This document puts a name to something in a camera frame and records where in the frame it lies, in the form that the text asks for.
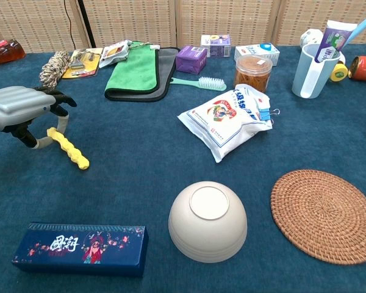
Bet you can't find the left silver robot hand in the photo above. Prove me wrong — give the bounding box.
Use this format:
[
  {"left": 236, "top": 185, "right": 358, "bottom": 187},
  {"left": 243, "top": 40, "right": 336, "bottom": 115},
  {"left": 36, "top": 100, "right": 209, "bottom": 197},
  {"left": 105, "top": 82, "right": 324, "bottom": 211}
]
[{"left": 0, "top": 85, "right": 78, "bottom": 150}]

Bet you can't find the yellow twisted toy stick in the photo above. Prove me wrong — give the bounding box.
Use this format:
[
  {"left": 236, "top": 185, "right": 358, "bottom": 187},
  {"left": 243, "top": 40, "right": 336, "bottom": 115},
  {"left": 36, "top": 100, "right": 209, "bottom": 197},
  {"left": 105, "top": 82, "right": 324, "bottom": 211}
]
[{"left": 46, "top": 127, "right": 90, "bottom": 171}]

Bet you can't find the razor on yellow card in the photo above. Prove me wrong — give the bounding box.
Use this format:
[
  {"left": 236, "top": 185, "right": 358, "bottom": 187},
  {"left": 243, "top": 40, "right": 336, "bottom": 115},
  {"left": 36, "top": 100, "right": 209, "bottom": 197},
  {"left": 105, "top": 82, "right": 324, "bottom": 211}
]
[{"left": 62, "top": 48, "right": 104, "bottom": 79}]

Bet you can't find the black stand pole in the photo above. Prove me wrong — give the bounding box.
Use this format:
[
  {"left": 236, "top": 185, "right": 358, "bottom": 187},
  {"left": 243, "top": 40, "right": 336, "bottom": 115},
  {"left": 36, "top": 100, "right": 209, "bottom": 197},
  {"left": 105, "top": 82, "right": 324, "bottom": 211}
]
[{"left": 77, "top": 0, "right": 97, "bottom": 49}]

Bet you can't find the white and red snack packet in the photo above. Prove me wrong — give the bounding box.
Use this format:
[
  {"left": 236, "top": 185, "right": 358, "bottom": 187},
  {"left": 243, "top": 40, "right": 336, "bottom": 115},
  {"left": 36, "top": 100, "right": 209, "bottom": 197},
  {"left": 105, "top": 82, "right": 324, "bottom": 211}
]
[{"left": 98, "top": 39, "right": 132, "bottom": 68}]

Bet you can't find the green microfiber cloth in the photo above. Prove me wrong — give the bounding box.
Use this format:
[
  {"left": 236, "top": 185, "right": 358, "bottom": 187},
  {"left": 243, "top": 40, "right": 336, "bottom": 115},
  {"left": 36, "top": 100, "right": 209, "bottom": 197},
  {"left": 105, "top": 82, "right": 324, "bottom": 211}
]
[{"left": 104, "top": 41, "right": 160, "bottom": 95}]

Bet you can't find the dark blue table cover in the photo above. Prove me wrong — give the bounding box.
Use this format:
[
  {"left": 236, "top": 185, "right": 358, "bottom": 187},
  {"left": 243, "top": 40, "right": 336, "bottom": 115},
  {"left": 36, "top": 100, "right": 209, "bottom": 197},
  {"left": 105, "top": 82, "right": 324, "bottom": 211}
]
[{"left": 0, "top": 43, "right": 366, "bottom": 293}]

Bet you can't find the navy printed rectangular box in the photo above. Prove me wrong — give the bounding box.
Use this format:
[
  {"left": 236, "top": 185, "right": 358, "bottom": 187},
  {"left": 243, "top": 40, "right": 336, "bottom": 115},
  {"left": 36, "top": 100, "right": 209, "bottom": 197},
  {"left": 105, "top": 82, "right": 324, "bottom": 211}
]
[{"left": 12, "top": 223, "right": 149, "bottom": 278}]

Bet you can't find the grey microfiber cloth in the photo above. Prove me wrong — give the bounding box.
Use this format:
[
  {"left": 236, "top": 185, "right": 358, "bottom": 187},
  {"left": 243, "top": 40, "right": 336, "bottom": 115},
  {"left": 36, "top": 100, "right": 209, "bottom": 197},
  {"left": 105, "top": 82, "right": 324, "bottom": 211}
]
[{"left": 104, "top": 47, "right": 181, "bottom": 103}]

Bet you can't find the mint green brush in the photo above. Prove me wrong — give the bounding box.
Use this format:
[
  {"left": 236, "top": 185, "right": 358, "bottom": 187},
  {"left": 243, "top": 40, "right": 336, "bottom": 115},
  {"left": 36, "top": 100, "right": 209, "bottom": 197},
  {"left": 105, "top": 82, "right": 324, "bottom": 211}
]
[{"left": 170, "top": 76, "right": 228, "bottom": 92}]

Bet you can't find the small purple box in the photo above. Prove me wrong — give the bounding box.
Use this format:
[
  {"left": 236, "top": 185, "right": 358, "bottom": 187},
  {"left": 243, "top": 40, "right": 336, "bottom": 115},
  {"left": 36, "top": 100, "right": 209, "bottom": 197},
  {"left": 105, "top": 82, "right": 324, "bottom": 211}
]
[{"left": 175, "top": 45, "right": 208, "bottom": 76}]

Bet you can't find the white printed sugar bag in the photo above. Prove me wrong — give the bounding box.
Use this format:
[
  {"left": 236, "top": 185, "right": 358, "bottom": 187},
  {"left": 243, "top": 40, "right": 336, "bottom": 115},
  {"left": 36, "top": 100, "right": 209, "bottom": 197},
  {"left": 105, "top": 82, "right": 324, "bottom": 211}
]
[{"left": 177, "top": 84, "right": 274, "bottom": 164}]

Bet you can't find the white and purple carton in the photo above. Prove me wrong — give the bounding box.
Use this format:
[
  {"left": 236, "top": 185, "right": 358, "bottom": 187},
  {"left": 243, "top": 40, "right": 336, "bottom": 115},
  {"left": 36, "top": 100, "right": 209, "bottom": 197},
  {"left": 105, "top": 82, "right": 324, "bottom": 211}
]
[{"left": 200, "top": 34, "right": 232, "bottom": 58}]

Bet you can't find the beige upturned bowl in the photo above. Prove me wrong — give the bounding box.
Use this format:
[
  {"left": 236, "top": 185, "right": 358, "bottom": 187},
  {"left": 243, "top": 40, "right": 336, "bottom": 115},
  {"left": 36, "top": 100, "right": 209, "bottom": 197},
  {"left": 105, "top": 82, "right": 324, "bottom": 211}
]
[{"left": 168, "top": 181, "right": 248, "bottom": 264}]

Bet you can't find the bamboo folding screen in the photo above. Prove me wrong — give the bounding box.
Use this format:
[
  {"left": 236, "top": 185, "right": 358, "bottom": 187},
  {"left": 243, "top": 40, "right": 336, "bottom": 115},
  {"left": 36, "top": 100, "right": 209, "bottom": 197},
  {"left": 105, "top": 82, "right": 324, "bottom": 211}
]
[{"left": 0, "top": 0, "right": 366, "bottom": 54}]

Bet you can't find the clear jar of orange strips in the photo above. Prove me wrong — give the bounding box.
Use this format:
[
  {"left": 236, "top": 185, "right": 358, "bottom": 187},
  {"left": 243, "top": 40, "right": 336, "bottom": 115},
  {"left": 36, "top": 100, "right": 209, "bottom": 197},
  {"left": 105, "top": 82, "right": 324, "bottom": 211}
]
[{"left": 234, "top": 54, "right": 273, "bottom": 93}]

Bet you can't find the white and blue milk carton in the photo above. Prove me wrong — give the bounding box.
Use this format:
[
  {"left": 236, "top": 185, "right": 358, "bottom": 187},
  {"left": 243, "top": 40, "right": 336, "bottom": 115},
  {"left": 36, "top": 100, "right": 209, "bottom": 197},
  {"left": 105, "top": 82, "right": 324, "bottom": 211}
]
[{"left": 234, "top": 43, "right": 281, "bottom": 67}]

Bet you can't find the blue binder clip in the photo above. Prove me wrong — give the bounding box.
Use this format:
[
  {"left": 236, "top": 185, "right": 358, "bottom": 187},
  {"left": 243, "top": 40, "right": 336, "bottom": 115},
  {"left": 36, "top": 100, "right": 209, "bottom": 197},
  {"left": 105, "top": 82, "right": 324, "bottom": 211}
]
[{"left": 257, "top": 107, "right": 281, "bottom": 122}]

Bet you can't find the white purple toothpaste tube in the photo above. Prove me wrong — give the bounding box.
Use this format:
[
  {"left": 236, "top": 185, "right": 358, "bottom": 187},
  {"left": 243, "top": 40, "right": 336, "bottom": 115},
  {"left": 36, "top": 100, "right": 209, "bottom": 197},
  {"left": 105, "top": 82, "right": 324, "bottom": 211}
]
[{"left": 314, "top": 20, "right": 358, "bottom": 63}]

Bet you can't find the round woven rattan coaster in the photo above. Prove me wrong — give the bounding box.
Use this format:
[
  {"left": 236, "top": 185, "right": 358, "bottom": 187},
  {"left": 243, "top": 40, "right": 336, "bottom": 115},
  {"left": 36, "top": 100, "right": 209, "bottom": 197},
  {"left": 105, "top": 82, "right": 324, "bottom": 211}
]
[{"left": 270, "top": 169, "right": 366, "bottom": 266}]

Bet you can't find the light blue toothbrush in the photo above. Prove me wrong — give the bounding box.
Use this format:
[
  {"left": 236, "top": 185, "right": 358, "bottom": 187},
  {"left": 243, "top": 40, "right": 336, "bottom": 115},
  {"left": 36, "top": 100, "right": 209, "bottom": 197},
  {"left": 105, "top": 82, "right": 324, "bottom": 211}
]
[{"left": 338, "top": 17, "right": 366, "bottom": 51}]

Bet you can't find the coiled braided rope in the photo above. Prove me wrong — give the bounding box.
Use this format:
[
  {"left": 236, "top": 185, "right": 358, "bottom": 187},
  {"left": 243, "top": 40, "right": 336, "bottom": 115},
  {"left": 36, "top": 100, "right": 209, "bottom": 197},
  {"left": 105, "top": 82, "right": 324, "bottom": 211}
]
[{"left": 38, "top": 50, "right": 71, "bottom": 90}]

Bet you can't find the thin black cable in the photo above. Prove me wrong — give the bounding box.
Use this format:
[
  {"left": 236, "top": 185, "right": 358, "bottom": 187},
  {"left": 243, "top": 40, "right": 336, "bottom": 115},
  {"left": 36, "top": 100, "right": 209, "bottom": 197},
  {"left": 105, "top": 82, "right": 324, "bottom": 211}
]
[{"left": 63, "top": 0, "right": 77, "bottom": 51}]

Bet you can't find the light blue handled cup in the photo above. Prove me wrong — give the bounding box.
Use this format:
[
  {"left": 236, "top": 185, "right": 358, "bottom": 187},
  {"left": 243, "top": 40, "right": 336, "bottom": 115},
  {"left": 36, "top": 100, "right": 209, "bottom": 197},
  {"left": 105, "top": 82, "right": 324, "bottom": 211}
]
[{"left": 291, "top": 43, "right": 346, "bottom": 99}]

